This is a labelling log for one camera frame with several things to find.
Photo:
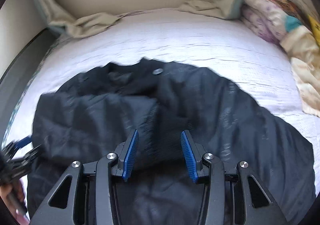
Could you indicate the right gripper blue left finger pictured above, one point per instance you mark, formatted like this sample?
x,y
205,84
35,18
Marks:
x,y
115,167

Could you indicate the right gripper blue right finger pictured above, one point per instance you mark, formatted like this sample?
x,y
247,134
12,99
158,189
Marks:
x,y
206,169

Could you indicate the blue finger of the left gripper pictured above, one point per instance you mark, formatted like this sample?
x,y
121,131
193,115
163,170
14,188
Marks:
x,y
12,169

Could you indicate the dark navy police coat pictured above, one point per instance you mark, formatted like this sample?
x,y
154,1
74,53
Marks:
x,y
93,112

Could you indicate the black headboard panel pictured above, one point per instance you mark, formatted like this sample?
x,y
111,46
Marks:
x,y
19,73

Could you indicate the white quilted mattress cover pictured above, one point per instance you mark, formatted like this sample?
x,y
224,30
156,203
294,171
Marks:
x,y
227,47

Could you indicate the beige curtain left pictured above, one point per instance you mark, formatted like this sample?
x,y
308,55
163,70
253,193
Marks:
x,y
61,21

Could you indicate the pile of folded quilts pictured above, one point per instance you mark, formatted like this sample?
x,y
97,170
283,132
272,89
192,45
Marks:
x,y
286,23

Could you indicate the yellow patterned pillow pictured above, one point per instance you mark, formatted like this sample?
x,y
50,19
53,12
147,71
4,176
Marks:
x,y
315,27

